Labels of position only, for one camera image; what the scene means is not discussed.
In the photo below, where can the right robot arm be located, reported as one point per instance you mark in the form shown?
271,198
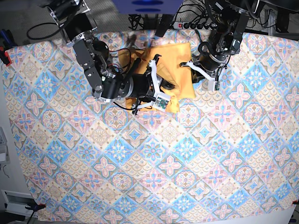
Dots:
108,84

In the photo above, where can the blue box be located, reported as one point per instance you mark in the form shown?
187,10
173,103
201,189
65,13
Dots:
147,6

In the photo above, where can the red black clamp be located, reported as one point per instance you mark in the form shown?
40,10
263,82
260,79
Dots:
4,56

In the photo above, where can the yellow T-shirt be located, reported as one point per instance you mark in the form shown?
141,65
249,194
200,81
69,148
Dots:
168,67

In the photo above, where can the orange black clamp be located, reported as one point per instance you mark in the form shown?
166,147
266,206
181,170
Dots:
35,207

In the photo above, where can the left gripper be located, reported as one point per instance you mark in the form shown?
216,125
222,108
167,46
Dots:
199,72

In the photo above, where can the patterned blue tablecloth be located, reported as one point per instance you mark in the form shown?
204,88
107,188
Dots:
227,154

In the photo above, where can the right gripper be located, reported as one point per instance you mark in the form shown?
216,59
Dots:
147,89

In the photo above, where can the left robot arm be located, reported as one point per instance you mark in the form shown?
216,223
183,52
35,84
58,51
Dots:
229,19

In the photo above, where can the white power strip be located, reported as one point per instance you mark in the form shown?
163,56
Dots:
194,25

